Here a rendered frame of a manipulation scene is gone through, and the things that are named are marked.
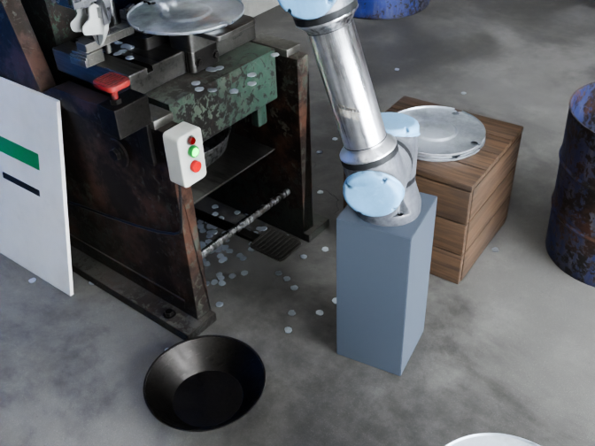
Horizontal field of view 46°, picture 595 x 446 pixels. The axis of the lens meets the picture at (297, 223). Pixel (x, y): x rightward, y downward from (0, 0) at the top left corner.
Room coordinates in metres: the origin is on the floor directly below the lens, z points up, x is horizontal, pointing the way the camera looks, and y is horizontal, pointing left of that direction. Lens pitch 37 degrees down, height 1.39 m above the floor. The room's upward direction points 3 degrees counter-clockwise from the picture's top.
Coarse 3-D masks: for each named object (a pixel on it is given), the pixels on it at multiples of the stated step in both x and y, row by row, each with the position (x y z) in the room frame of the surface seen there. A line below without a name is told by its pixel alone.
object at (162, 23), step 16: (160, 0) 1.79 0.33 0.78; (176, 0) 1.79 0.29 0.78; (192, 0) 1.78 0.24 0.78; (208, 0) 1.78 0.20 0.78; (224, 0) 1.77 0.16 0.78; (240, 0) 1.75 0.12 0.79; (128, 16) 1.69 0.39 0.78; (144, 16) 1.68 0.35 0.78; (160, 16) 1.67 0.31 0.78; (176, 16) 1.66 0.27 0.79; (192, 16) 1.65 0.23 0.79; (208, 16) 1.66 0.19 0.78; (224, 16) 1.66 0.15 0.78; (240, 16) 1.65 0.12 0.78; (144, 32) 1.58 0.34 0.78; (160, 32) 1.56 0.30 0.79; (176, 32) 1.57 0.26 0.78; (192, 32) 1.55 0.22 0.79
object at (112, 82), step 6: (96, 78) 1.38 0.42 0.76; (102, 78) 1.38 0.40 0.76; (108, 78) 1.38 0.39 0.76; (114, 78) 1.38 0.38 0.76; (120, 78) 1.38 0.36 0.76; (126, 78) 1.37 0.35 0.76; (96, 84) 1.36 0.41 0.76; (102, 84) 1.35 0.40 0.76; (108, 84) 1.35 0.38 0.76; (114, 84) 1.35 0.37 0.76; (120, 84) 1.35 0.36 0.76; (126, 84) 1.36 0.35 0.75; (108, 90) 1.34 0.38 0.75; (114, 90) 1.34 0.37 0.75; (114, 96) 1.37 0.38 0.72
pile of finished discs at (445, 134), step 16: (400, 112) 1.89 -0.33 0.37; (416, 112) 1.89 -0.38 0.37; (432, 112) 1.88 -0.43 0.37; (448, 112) 1.88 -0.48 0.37; (464, 112) 1.87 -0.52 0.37; (432, 128) 1.77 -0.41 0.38; (448, 128) 1.77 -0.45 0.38; (464, 128) 1.78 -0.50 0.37; (480, 128) 1.77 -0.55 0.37; (432, 144) 1.69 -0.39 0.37; (448, 144) 1.69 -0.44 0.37; (464, 144) 1.69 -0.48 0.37; (480, 144) 1.70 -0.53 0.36; (432, 160) 1.63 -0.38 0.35; (448, 160) 1.63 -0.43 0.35
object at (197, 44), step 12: (240, 24) 1.61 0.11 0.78; (252, 24) 1.62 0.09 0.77; (180, 36) 1.64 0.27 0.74; (192, 36) 1.63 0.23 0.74; (204, 36) 1.56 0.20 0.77; (216, 36) 1.54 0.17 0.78; (228, 36) 1.56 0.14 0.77; (180, 48) 1.65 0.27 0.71; (192, 48) 1.63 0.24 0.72; (204, 48) 1.66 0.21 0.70; (216, 48) 1.69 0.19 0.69; (192, 60) 1.63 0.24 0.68; (204, 60) 1.65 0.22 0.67; (216, 60) 1.69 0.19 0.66; (192, 72) 1.63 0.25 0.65
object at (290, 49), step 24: (288, 48) 1.78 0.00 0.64; (288, 72) 1.77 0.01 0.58; (288, 96) 1.77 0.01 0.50; (240, 120) 1.90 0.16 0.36; (288, 120) 1.78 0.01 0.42; (264, 144) 1.84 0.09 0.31; (288, 144) 1.78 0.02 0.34; (264, 168) 1.85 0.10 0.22; (288, 168) 1.78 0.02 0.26; (216, 192) 1.99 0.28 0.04; (240, 192) 1.92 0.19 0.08; (264, 192) 1.85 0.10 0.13; (312, 192) 1.79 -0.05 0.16; (264, 216) 1.86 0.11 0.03; (288, 216) 1.79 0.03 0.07; (312, 216) 1.78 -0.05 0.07
